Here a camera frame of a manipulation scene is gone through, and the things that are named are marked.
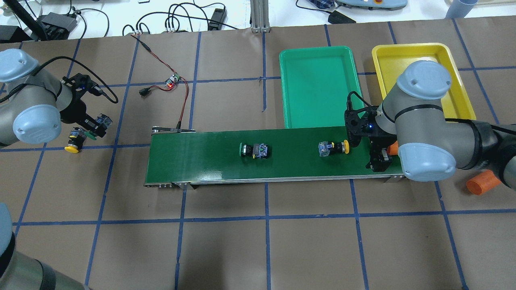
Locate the green plastic tray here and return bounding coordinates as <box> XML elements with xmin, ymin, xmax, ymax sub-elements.
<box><xmin>279</xmin><ymin>46</ymin><xmax>362</xmax><ymax>128</ymax></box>

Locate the aluminium frame post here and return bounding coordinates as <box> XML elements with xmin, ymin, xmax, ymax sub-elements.
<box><xmin>250</xmin><ymin>0</ymin><xmax>270</xmax><ymax>33</ymax></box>

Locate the green conveyor belt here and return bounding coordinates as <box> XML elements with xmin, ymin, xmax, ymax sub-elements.
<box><xmin>144</xmin><ymin>126</ymin><xmax>405</xmax><ymax>187</ymax></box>

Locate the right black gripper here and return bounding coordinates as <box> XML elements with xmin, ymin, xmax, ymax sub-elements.
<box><xmin>344</xmin><ymin>106</ymin><xmax>397</xmax><ymax>172</ymax></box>

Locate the orange cylinder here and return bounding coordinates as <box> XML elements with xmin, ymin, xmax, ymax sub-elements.
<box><xmin>386</xmin><ymin>141</ymin><xmax>399</xmax><ymax>155</ymax></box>
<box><xmin>466</xmin><ymin>170</ymin><xmax>502</xmax><ymax>196</ymax></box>

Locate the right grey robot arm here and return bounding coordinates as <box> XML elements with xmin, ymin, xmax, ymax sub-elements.
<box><xmin>344</xmin><ymin>60</ymin><xmax>515</xmax><ymax>189</ymax></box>

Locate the black power adapter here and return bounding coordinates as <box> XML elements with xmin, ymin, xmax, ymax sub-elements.
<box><xmin>208</xmin><ymin>8</ymin><xmax>227</xmax><ymax>31</ymax></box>

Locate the yellow plastic tray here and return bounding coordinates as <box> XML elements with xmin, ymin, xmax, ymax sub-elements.
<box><xmin>372</xmin><ymin>43</ymin><xmax>476</xmax><ymax>120</ymax></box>

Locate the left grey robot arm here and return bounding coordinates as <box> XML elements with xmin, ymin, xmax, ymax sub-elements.
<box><xmin>0</xmin><ymin>48</ymin><xmax>111</xmax><ymax>147</ymax></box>

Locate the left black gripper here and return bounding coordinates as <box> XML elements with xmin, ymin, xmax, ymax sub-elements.
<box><xmin>60</xmin><ymin>74</ymin><xmax>101</xmax><ymax>127</ymax></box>

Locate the red black power cable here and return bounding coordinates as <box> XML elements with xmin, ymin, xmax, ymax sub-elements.
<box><xmin>131</xmin><ymin>34</ymin><xmax>190</xmax><ymax>131</ymax></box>

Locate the green push button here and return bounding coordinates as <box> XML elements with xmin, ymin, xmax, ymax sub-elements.
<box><xmin>239</xmin><ymin>143</ymin><xmax>270</xmax><ymax>159</ymax></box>
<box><xmin>83</xmin><ymin>114</ymin><xmax>112</xmax><ymax>140</ymax></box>

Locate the yellow mushroom push button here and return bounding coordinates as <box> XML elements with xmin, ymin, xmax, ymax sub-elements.
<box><xmin>318</xmin><ymin>140</ymin><xmax>350</xmax><ymax>157</ymax></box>

